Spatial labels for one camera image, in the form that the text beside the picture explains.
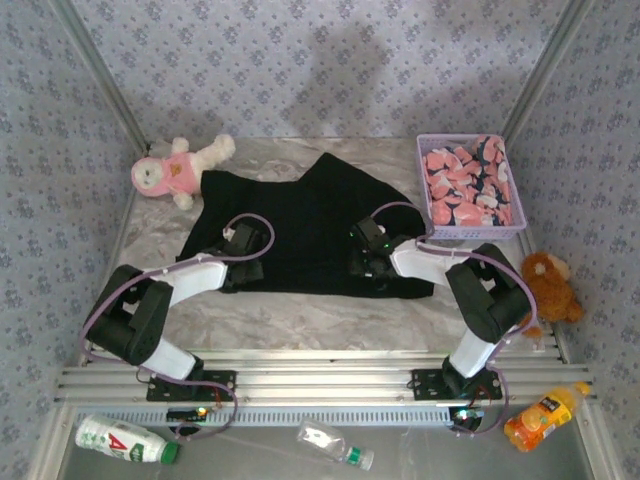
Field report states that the black garment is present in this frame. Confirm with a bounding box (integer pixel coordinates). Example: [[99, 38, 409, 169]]
[[177, 152, 436, 301]]

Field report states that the pink patterned garment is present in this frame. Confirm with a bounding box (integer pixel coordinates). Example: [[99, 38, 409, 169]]
[[422, 133, 514, 227]]

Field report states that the lilac plastic basket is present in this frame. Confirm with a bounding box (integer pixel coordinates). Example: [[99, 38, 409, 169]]
[[416, 132, 530, 243]]

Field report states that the white plush toy pink outfit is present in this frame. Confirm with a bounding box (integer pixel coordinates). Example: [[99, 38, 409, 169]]
[[131, 133, 236, 211]]

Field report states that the brown plush toy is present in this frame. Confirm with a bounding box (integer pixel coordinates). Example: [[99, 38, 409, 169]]
[[519, 251, 585, 341]]

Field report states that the clear empty plastic bottle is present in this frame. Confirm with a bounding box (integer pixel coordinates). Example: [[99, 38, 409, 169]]
[[297, 418, 375, 472]]

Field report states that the white bottle green cap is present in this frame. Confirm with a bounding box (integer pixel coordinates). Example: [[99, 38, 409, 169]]
[[74, 413, 181, 465]]

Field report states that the orange juice bottle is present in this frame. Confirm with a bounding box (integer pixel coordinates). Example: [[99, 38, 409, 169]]
[[503, 381, 592, 454]]

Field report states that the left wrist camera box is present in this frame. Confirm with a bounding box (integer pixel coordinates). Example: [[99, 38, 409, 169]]
[[223, 221, 260, 253]]

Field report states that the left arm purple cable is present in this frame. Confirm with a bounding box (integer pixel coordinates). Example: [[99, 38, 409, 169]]
[[81, 213, 277, 441]]

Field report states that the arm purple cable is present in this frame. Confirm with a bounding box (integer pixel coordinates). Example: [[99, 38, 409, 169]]
[[81, 213, 277, 441], [372, 201, 537, 436]]

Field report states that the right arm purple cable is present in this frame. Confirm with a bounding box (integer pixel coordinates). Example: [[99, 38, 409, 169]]
[[372, 201, 537, 436]]

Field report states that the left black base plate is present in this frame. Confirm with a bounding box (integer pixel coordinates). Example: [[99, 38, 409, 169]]
[[146, 369, 237, 403]]

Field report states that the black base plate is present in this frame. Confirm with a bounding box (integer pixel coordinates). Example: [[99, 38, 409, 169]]
[[410, 368, 503, 401], [146, 369, 237, 403]]

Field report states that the aluminium rail frame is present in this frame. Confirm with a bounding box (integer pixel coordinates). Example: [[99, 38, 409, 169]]
[[53, 347, 599, 404]]

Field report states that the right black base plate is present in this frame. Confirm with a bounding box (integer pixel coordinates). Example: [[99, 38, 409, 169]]
[[410, 368, 503, 401]]

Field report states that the grey slotted cable duct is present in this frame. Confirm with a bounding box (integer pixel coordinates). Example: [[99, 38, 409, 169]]
[[74, 403, 484, 429]]

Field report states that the aluminium frame post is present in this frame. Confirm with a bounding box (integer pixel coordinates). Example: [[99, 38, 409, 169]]
[[49, 0, 151, 151], [499, 0, 596, 146]]

